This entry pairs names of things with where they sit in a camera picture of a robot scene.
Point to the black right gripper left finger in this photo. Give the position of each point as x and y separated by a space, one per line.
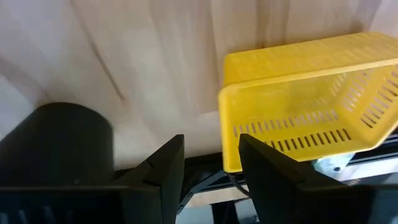
164 174

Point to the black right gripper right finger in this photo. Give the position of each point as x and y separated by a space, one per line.
267 180

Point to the yellow plastic slotted basket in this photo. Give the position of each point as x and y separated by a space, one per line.
311 93

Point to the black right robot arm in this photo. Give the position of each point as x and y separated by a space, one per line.
56 143

